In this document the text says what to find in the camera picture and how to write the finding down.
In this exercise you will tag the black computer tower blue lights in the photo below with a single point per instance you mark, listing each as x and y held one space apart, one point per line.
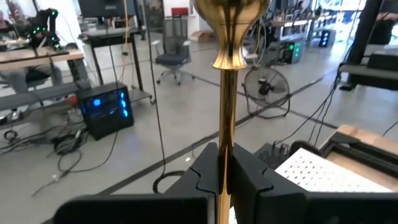
105 109

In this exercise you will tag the grey side table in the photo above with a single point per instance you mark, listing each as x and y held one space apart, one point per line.
373 70

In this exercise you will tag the white perforated metal shelf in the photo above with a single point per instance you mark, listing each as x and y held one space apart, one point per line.
323 174

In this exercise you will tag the black computer green lights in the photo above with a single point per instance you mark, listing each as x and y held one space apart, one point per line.
290 52

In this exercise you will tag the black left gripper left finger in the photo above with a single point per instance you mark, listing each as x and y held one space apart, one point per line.
202 174

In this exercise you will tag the black metal stand table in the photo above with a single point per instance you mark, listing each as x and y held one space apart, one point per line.
112 39

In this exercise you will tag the black aluminium table frame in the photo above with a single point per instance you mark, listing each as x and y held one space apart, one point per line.
360 152

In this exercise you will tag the wooden desk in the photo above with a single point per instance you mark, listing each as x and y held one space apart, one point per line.
37 57

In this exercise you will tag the red box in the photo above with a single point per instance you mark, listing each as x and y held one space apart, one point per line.
179 12

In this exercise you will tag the black monitor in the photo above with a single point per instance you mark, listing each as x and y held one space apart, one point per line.
105 7

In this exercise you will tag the black floor fan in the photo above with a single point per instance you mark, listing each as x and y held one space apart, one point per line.
265 87

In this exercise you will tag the cardboard box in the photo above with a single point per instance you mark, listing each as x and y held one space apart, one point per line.
202 36

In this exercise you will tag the person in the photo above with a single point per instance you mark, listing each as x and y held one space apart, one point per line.
18 79

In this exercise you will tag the grey mesh office chair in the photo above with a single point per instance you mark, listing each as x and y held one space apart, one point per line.
173 56

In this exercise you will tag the black perforated power strip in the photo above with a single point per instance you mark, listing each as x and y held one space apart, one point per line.
272 155

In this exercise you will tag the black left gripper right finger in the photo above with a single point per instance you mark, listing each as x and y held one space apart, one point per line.
248 174

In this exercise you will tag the tall gold candlestick holder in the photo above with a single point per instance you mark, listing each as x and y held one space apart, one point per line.
228 109

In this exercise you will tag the black upright post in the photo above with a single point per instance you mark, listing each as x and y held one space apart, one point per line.
363 31

